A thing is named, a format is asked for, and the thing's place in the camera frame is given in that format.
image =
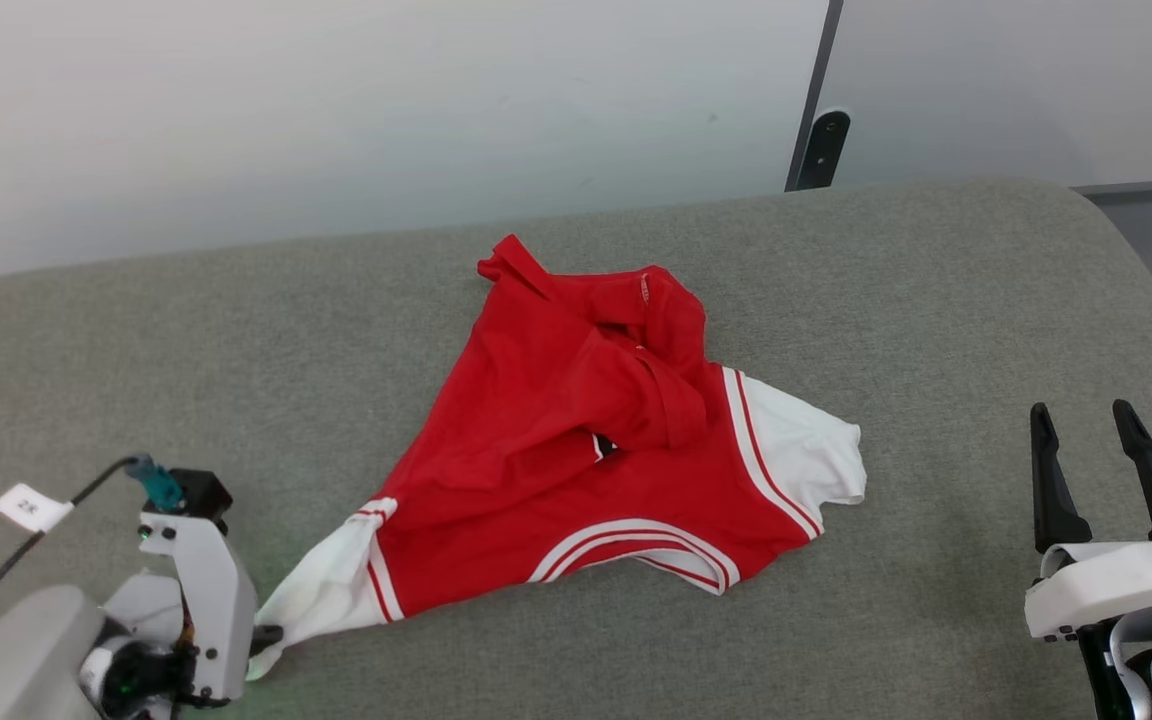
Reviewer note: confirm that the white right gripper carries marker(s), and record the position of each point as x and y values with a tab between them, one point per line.
1106	585

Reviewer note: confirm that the black wall bracket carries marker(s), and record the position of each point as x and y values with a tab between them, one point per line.
821	150

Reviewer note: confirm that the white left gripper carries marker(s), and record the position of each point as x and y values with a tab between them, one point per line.
216	620

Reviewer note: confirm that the dark wall joint strip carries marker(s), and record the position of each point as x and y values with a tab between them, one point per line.
821	60

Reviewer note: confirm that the dark baseboard strip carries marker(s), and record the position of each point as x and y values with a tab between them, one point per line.
1146	186

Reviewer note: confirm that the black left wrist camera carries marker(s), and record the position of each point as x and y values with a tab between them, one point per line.
198	492

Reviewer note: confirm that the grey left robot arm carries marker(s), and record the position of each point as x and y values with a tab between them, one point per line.
6	650

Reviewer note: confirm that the red and white garment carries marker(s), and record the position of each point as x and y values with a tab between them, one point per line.
536	420

